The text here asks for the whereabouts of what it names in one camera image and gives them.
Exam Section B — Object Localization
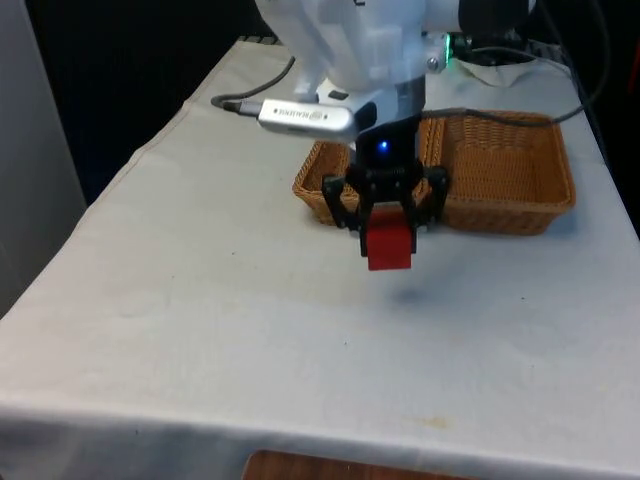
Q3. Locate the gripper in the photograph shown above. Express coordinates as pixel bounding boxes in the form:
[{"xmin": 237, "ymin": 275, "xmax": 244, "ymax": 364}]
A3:
[{"xmin": 322, "ymin": 117, "xmax": 449, "ymax": 258}]

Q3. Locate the red cube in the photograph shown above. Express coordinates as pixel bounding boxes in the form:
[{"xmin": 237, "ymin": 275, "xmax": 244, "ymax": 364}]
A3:
[{"xmin": 366, "ymin": 202, "xmax": 415, "ymax": 272}]

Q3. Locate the wicker basket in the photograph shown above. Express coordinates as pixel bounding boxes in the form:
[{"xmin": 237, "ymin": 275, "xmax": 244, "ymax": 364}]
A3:
[
  {"xmin": 417, "ymin": 110, "xmax": 578, "ymax": 238},
  {"xmin": 291, "ymin": 140, "xmax": 439, "ymax": 230}
]

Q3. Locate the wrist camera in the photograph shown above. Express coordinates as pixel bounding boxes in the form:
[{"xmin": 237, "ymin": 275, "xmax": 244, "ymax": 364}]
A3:
[{"xmin": 256, "ymin": 97, "xmax": 379, "ymax": 142}]

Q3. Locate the black cable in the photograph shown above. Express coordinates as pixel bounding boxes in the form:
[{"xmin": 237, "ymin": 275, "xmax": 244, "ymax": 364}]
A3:
[
  {"xmin": 210, "ymin": 54, "xmax": 298, "ymax": 114},
  {"xmin": 418, "ymin": 46, "xmax": 589, "ymax": 123}
]

